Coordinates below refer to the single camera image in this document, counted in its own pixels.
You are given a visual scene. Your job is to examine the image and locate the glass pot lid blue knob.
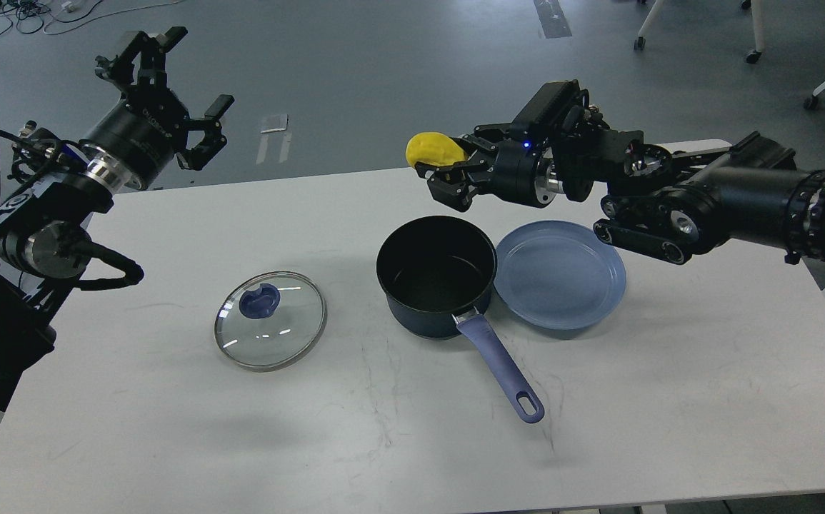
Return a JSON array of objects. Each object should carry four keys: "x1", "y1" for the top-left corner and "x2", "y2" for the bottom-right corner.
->
[{"x1": 214, "y1": 271, "x2": 328, "y2": 373}]

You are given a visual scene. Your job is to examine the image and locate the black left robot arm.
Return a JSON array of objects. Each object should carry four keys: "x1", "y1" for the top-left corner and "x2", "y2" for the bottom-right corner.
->
[{"x1": 0, "y1": 26, "x2": 234, "y2": 412}]

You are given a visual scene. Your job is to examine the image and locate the yellow potato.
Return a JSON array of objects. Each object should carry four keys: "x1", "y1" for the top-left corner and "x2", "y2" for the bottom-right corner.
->
[{"x1": 405, "y1": 131, "x2": 470, "y2": 167}]

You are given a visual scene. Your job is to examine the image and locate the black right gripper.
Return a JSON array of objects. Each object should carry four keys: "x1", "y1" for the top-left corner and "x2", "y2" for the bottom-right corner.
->
[{"x1": 414, "y1": 123, "x2": 556, "y2": 213}]

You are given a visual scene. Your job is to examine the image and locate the white chair legs with casters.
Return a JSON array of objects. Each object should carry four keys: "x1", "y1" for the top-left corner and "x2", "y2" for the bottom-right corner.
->
[{"x1": 634, "y1": 0, "x2": 767, "y2": 66}]

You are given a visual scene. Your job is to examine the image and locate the tangled cables on floor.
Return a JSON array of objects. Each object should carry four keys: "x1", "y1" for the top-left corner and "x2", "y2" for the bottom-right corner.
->
[{"x1": 0, "y1": 0, "x2": 184, "y2": 45}]

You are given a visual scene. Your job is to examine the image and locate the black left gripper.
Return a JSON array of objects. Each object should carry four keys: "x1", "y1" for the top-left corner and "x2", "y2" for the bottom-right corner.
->
[{"x1": 79, "y1": 26, "x2": 235, "y2": 190}]

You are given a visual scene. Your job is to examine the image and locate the light blue plate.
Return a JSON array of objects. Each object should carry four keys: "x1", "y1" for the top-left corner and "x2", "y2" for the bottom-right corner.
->
[{"x1": 494, "y1": 219, "x2": 627, "y2": 331}]

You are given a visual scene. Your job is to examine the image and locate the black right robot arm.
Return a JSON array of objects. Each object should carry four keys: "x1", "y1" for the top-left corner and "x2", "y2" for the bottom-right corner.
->
[{"x1": 405, "y1": 79, "x2": 825, "y2": 266}]

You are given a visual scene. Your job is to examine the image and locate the dark blue saucepan purple handle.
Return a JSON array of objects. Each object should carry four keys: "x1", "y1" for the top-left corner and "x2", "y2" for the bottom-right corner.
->
[{"x1": 376, "y1": 216, "x2": 545, "y2": 424}]

